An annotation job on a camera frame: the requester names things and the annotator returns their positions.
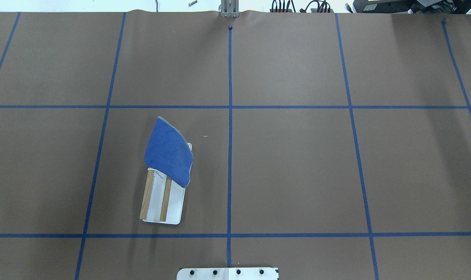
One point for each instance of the blue towel with grey trim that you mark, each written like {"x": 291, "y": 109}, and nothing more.
{"x": 168, "y": 152}

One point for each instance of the right wooden rack rod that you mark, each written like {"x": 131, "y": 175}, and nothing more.
{"x": 165, "y": 200}

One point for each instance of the wooden rack rod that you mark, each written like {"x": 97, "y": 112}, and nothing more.
{"x": 147, "y": 193}
{"x": 165, "y": 200}

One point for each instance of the left wooden rack rod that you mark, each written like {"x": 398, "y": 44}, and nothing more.
{"x": 147, "y": 193}

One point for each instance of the white towel rack base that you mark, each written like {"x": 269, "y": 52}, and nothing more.
{"x": 176, "y": 200}

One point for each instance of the aluminium frame post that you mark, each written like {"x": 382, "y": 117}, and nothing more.
{"x": 229, "y": 8}

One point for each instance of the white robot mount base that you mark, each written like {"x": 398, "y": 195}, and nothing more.
{"x": 244, "y": 273}

